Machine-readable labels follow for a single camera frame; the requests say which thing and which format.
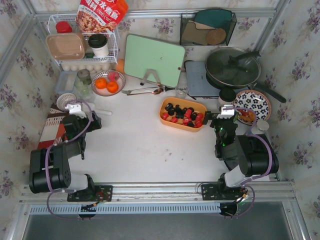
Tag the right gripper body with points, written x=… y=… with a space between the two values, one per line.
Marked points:
x=213 y=119

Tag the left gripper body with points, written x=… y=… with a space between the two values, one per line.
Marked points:
x=92 y=121

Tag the orange plastic storage basket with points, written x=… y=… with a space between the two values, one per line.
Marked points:
x=198 y=107

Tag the black capsule numbered four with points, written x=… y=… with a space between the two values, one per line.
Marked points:
x=193 y=116
x=179 y=115

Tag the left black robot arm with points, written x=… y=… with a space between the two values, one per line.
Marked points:
x=49 y=168

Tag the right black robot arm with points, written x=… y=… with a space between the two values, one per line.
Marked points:
x=249 y=156

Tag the red striped cloth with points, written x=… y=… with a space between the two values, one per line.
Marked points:
x=53 y=131

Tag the fried food pieces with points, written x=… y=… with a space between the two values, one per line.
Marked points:
x=247 y=116

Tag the jar with black lid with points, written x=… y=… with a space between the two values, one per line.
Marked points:
x=226 y=97

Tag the white round strainer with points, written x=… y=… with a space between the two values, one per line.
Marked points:
x=65 y=99

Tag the grey induction cooker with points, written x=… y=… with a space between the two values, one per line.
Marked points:
x=198 y=85

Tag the clear bottle blue label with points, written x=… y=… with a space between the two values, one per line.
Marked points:
x=260 y=127

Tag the pale green glass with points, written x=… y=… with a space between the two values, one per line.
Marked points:
x=84 y=91

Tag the flower patterned plate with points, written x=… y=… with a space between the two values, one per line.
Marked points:
x=255 y=101

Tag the light blue plastic tray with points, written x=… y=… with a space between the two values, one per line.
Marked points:
x=65 y=83

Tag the black frying pan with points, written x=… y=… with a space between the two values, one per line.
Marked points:
x=272 y=93

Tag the orange tangerine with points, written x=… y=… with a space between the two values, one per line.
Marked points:
x=112 y=87
x=101 y=83

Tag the grey tinted glass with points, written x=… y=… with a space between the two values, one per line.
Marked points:
x=84 y=76

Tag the glass pan lid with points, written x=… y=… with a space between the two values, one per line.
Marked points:
x=232 y=66

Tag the egg tray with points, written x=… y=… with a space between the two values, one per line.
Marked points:
x=91 y=67

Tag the pink fruit bowl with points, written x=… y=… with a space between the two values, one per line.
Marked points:
x=104 y=92

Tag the pink peach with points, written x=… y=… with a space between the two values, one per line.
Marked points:
x=113 y=76

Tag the right camera mount white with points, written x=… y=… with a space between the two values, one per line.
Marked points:
x=226 y=112

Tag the camera mount white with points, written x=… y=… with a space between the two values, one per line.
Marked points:
x=75 y=109
x=226 y=112

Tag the left camera mount white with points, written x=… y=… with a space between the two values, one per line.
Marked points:
x=75 y=109

